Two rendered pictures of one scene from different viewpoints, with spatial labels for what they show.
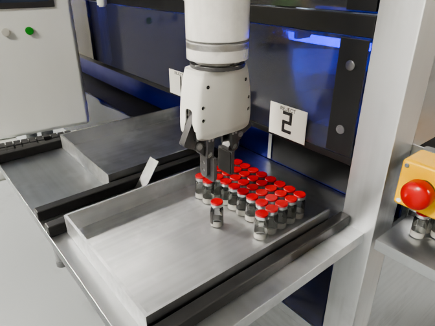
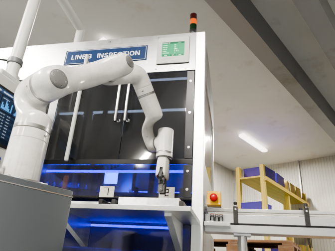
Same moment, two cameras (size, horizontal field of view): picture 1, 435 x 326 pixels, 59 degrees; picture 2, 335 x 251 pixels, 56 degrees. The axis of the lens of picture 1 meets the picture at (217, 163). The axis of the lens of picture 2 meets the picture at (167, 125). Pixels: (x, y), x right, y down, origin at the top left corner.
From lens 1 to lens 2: 1.30 m
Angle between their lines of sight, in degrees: 63
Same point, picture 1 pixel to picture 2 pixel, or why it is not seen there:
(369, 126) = (195, 186)
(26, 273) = not seen: outside the picture
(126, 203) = not seen: hidden behind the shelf
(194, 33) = (164, 148)
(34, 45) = not seen: hidden behind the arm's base
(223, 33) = (170, 149)
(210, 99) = (166, 165)
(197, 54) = (164, 153)
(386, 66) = (197, 169)
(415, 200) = (214, 196)
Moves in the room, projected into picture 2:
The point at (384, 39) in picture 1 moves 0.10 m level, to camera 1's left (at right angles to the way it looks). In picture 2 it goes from (195, 163) to (182, 159)
